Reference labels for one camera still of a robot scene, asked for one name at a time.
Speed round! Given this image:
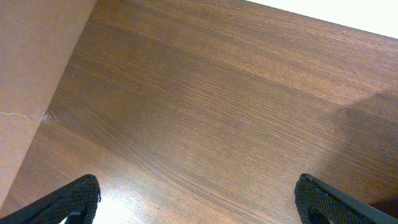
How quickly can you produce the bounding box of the brown cardboard box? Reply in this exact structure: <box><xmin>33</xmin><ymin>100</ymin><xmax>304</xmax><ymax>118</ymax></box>
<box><xmin>1</xmin><ymin>0</ymin><xmax>96</xmax><ymax>202</ymax></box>

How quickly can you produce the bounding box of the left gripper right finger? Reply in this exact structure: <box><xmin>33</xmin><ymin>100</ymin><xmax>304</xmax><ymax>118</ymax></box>
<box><xmin>294</xmin><ymin>174</ymin><xmax>397</xmax><ymax>223</ymax></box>

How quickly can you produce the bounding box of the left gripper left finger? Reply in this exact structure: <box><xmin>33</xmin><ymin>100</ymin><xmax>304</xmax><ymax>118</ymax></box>
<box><xmin>1</xmin><ymin>174</ymin><xmax>101</xmax><ymax>224</ymax></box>

